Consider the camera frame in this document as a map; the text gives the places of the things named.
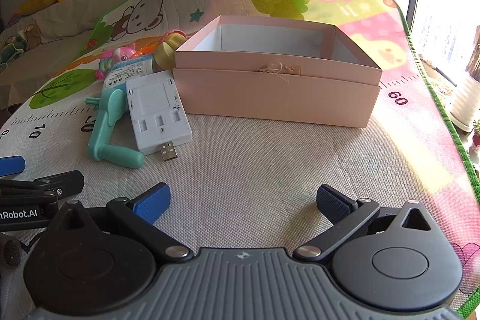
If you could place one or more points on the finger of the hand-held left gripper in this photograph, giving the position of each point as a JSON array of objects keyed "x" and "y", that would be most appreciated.
[
  {"x": 11, "y": 165},
  {"x": 63, "y": 183}
]

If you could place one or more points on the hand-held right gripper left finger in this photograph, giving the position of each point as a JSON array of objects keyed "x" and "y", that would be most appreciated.
[{"x": 153, "y": 205}]

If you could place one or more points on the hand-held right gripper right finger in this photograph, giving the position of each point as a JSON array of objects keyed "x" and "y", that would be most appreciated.
[{"x": 333, "y": 205}]

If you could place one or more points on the white usb hub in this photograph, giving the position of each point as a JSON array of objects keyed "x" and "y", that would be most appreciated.
[{"x": 157, "y": 117}]

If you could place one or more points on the pink cardboard box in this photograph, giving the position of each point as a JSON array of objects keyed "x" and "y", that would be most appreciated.
[{"x": 273, "y": 98}]

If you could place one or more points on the blue white wipes pack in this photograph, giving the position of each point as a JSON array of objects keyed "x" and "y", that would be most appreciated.
[{"x": 127, "y": 70}]

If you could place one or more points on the pink cartoon toy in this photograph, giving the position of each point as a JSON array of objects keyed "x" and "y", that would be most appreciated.
[{"x": 123, "y": 54}]

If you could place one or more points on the yellow pink plastic toy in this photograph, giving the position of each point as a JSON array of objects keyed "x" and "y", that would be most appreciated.
[{"x": 165, "y": 55}]

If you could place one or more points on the person's left hand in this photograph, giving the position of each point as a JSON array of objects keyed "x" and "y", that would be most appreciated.
[{"x": 9, "y": 250}]

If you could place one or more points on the printed cartoon play mat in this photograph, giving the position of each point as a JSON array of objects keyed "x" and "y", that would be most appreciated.
[{"x": 262, "y": 162}]

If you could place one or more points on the green cloth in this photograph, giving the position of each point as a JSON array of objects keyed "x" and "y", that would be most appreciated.
[{"x": 13, "y": 50}]

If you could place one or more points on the brown plush toy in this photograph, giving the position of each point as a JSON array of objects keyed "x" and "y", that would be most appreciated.
[{"x": 30, "y": 34}]

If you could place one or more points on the beige covered sofa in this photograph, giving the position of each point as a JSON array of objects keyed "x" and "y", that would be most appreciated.
[{"x": 56, "y": 27}]

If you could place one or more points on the long yellow pillow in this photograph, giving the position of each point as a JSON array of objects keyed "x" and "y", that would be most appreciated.
[{"x": 37, "y": 1}]

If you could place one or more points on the white ribbed plant pot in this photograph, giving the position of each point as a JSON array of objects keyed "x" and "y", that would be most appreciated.
[{"x": 467, "y": 98}]

